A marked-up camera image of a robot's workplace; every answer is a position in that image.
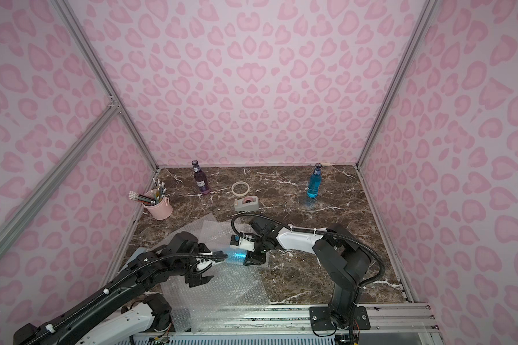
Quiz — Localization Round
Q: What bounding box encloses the beige masking tape roll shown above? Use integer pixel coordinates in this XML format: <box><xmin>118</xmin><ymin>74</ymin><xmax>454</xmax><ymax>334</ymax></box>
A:
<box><xmin>231</xmin><ymin>181</ymin><xmax>250</xmax><ymax>198</ymax></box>

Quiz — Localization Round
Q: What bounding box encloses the blue glass bottle right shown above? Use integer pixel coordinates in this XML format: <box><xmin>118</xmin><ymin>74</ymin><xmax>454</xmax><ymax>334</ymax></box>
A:
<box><xmin>307</xmin><ymin>162</ymin><xmax>322</xmax><ymax>198</ymax></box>

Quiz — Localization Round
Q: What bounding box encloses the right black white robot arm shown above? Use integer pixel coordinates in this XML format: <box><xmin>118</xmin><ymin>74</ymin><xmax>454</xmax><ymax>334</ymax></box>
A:
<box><xmin>230</xmin><ymin>212</ymin><xmax>386</xmax><ymax>331</ymax></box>

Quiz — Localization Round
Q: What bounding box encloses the blue bottle with label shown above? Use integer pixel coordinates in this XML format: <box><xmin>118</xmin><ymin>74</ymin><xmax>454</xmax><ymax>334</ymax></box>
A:
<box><xmin>214</xmin><ymin>248</ymin><xmax>249</xmax><ymax>266</ymax></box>

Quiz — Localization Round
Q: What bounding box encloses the white tape dispenser pink roll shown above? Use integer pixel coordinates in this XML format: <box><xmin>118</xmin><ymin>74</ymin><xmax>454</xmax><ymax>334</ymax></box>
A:
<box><xmin>234</xmin><ymin>195</ymin><xmax>260</xmax><ymax>213</ymax></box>

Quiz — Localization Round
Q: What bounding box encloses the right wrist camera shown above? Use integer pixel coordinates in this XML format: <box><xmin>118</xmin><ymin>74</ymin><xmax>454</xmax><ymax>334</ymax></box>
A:
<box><xmin>230</xmin><ymin>234</ymin><xmax>256</xmax><ymax>252</ymax></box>

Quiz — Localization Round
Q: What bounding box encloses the purple glass bottle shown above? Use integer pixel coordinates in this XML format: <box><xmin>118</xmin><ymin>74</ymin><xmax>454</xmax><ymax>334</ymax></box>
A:
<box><xmin>191</xmin><ymin>160</ymin><xmax>211</xmax><ymax>195</ymax></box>

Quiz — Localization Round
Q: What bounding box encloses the pink pen cup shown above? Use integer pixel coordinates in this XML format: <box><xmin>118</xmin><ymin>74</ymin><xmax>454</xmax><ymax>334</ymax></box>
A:
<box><xmin>144</xmin><ymin>189</ymin><xmax>173</xmax><ymax>220</ymax></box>

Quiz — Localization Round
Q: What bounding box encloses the bubble wrap sheet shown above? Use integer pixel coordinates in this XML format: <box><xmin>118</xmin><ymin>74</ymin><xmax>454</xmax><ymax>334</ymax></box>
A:
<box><xmin>157</xmin><ymin>214</ymin><xmax>259</xmax><ymax>280</ymax></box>
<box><xmin>160</xmin><ymin>262</ymin><xmax>271</xmax><ymax>333</ymax></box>

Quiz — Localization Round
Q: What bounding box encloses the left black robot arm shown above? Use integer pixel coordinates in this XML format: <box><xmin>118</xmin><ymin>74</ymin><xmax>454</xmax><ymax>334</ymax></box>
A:
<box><xmin>13</xmin><ymin>231</ymin><xmax>228</xmax><ymax>344</ymax></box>

